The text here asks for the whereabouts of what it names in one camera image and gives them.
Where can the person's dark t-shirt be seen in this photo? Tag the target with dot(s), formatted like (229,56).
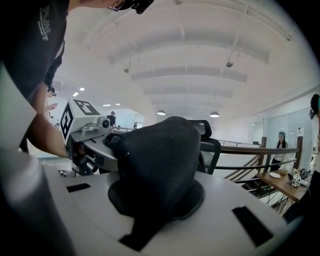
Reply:
(27,50)

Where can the black office chair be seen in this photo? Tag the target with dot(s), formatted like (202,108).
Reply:
(211,150)

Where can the person's head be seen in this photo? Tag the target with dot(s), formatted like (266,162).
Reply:
(95,3)

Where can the round pendant lamp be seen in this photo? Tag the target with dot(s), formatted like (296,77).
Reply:
(214,115)
(161,112)

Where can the black head-worn camera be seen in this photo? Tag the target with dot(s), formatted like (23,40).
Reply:
(142,5)

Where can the black cloth garment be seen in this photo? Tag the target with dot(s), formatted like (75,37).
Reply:
(160,155)

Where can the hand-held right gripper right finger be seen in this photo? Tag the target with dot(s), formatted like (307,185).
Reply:
(215,225)

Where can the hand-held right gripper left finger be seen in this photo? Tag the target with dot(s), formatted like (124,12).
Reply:
(90,210)

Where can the brown wooden table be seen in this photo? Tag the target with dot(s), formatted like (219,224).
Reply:
(282,183)

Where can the white plate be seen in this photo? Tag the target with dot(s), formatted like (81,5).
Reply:
(275,175)

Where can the person's left forearm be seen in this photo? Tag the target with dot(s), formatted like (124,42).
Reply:
(47,137)

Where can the idle hand-held gripper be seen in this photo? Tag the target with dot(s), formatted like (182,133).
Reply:
(64,173)
(296,180)

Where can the person's left hand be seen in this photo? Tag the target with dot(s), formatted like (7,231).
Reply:
(79,152)

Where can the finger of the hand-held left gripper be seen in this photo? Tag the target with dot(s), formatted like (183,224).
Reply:
(85,136)
(110,162)

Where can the sprinkler head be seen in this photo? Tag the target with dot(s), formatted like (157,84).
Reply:
(126,70)
(229,64)

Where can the small silver gripper camera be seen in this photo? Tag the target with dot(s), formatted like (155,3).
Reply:
(105,122)

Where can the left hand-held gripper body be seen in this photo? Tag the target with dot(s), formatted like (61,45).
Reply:
(67,122)

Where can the person's glasses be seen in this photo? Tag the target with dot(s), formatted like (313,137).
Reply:
(116,7)

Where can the beige bowl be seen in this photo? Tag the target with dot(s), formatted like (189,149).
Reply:
(283,171)

